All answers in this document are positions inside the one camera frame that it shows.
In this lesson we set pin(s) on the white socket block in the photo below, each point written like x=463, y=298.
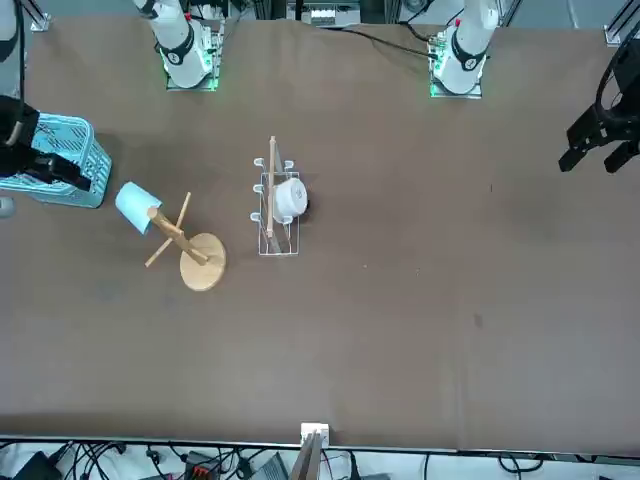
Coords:
x=322, y=16

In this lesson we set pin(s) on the light blue plastic basket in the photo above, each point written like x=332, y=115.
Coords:
x=75, y=145

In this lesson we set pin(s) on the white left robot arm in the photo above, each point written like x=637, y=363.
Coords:
x=465, y=50

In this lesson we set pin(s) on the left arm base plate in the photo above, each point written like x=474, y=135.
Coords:
x=435, y=92

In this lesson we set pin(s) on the aluminium camera post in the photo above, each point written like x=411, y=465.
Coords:
x=315, y=435

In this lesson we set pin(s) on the light blue cup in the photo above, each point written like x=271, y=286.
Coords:
x=135, y=205

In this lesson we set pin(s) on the black device with red parts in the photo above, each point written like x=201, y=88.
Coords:
x=200, y=467

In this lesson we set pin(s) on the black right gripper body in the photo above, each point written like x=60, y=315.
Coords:
x=27, y=125

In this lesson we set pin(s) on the aluminium corner profile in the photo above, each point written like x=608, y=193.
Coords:
x=617, y=30
x=41, y=20

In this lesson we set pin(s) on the black finned power supply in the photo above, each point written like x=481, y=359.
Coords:
x=272, y=470

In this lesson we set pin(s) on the large black box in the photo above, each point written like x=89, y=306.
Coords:
x=30, y=467

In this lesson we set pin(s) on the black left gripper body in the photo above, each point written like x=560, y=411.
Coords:
x=627, y=70

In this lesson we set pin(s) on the wooden cup tree rack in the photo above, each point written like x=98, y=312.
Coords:
x=202, y=270

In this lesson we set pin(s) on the white cup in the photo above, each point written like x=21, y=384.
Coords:
x=291, y=197

